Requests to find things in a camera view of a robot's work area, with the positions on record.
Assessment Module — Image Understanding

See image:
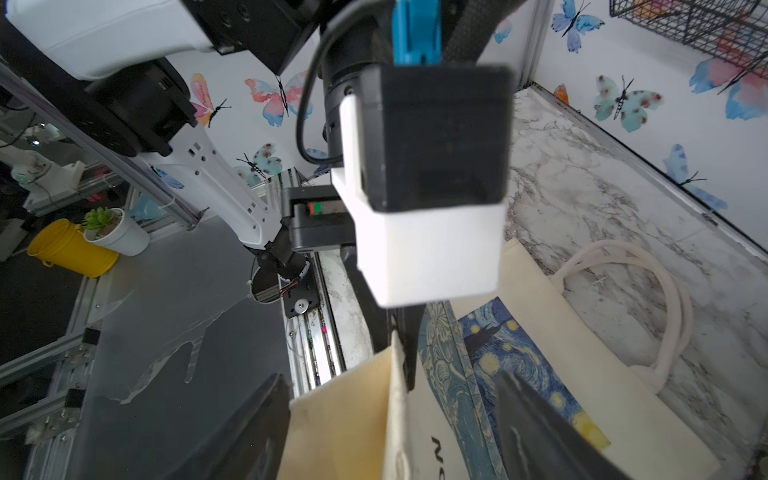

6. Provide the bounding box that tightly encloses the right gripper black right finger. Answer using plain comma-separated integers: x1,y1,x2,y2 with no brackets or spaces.
495,372,627,480

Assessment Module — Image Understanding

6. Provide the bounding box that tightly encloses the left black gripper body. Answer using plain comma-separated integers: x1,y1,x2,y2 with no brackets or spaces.
320,1,424,360

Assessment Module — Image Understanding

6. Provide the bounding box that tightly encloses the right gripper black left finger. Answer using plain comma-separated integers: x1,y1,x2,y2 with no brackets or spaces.
166,373,291,479

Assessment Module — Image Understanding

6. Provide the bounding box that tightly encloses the starry night canvas tote bag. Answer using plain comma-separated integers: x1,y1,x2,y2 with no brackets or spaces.
453,240,719,479

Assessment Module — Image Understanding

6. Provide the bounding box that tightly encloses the blue handled canvas tote bag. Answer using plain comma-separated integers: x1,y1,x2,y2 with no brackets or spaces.
277,302,507,479

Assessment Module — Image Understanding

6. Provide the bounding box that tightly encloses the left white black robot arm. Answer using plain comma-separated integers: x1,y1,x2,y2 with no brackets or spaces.
1,1,376,276

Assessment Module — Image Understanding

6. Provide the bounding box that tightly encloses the small potted succulent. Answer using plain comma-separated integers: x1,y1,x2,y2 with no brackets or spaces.
81,207,151,257

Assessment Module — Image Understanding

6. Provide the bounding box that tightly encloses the yellow bucket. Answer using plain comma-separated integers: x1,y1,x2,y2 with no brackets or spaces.
27,219,119,278

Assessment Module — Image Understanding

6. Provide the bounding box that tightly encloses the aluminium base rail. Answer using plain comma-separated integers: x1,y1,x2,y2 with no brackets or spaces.
279,248,373,398

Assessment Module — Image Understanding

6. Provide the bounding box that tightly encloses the black wire wall basket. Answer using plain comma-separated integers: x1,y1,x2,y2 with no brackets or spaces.
609,0,767,79

